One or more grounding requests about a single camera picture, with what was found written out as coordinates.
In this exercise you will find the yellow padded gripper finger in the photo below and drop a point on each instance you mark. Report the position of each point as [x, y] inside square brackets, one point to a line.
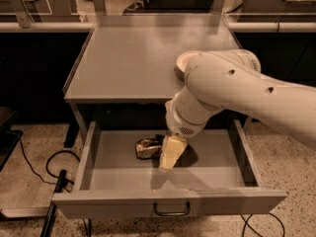
[172, 148]

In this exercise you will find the crushed orange can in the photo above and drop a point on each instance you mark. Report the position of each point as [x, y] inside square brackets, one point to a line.
[149, 148]

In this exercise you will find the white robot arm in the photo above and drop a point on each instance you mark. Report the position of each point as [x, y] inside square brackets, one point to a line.
[232, 80]

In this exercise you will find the grey open top drawer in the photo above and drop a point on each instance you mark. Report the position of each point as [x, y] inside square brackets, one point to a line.
[216, 174]

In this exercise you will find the grey cabinet counter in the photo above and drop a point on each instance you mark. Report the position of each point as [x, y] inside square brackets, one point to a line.
[131, 59]

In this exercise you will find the white paper bowl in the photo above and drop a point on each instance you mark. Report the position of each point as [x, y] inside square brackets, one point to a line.
[182, 62]

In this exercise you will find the black stand leg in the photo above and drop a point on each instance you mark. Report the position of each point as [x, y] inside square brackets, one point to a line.
[48, 223]

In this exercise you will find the dark device left edge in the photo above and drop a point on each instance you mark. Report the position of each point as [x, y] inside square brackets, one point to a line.
[8, 138]

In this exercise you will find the metal drawer handle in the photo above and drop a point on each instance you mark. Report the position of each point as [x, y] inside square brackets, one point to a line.
[171, 210]

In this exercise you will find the white horizontal rail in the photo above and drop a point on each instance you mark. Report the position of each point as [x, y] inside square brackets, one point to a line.
[234, 27]

